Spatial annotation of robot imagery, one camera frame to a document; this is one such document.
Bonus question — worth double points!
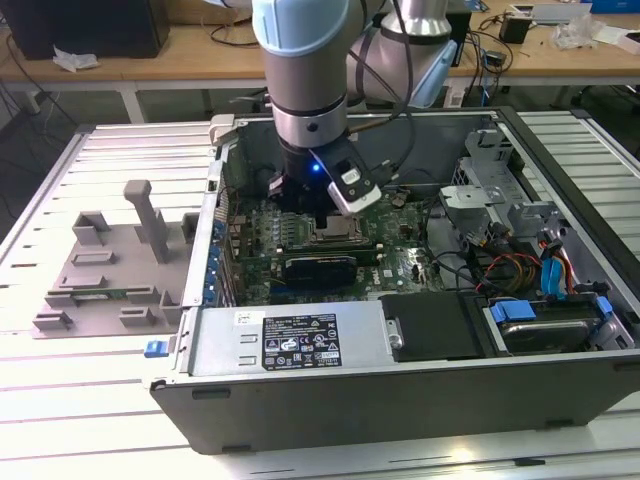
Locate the open black PC case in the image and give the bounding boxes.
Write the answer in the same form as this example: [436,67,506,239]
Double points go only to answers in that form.
[149,105,640,455]

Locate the silver CPU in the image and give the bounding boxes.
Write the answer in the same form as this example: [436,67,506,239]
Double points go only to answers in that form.
[322,217,354,240]

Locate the green RAM stick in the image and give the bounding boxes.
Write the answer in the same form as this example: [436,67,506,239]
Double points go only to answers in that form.
[69,288,131,304]

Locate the wooden desk white legs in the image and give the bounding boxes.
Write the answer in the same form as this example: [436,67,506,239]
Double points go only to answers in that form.
[0,7,640,125]

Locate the silver drive cage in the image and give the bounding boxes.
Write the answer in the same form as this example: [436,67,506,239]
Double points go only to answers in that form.
[438,128,571,254]

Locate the black bay cover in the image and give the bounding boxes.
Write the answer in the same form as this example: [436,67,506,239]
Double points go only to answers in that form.
[378,291,497,365]

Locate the hard disk in blue carrier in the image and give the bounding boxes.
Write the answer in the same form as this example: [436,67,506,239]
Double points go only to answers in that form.
[488,296,615,357]

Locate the gray case release handle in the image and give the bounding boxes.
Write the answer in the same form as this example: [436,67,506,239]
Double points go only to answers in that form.
[208,113,239,149]

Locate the red wire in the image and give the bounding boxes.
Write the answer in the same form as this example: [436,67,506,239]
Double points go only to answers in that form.
[476,253,542,294]

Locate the black RAM slot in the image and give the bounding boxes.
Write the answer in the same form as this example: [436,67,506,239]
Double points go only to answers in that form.
[279,240,377,253]
[349,248,384,266]

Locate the crumpled white paper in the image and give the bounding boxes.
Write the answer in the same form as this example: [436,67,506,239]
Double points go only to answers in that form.
[52,44,100,72]

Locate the black upright box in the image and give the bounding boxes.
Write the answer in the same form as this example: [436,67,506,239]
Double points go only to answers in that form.
[447,8,474,69]

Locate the blue flat wire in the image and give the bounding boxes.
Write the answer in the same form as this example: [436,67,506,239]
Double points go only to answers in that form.
[538,227,572,302]

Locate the black camera cable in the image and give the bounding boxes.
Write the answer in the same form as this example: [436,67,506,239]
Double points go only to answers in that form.
[349,0,419,186]

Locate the yellow wire bundle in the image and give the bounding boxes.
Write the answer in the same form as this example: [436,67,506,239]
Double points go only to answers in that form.
[509,259,542,292]

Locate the black computer tower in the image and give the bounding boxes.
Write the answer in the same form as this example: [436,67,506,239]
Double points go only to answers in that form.
[1,0,171,61]

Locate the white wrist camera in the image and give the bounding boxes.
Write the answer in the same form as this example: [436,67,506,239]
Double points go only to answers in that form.
[308,139,383,217]

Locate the blue flat box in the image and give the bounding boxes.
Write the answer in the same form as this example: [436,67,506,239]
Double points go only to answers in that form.
[589,0,640,16]

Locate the green motherboard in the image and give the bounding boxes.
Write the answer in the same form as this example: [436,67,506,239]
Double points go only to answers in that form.
[227,189,446,307]

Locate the gray parts rack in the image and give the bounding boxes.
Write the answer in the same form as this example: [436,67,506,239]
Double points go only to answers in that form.
[32,179,201,341]

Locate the gray flat tray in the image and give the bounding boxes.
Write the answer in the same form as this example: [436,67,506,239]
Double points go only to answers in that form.
[509,3,594,26]

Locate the CPU socket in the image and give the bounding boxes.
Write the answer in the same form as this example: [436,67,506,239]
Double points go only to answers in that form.
[305,214,365,247]

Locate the silver power supply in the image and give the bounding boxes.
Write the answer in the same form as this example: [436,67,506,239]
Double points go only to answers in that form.
[188,299,395,378]

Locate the black graphics card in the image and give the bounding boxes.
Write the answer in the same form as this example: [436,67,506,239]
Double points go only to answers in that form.
[282,253,359,292]

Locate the white pink flat card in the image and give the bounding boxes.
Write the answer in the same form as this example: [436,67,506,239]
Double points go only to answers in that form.
[593,24,640,56]

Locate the small dark brown box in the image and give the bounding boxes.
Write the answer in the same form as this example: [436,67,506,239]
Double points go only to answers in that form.
[498,13,531,45]

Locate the crumpled clear plastic bag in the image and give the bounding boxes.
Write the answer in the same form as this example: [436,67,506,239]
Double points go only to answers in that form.
[552,13,601,51]

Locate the orange flat wire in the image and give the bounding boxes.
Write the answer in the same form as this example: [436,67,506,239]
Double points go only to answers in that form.
[561,252,577,299]

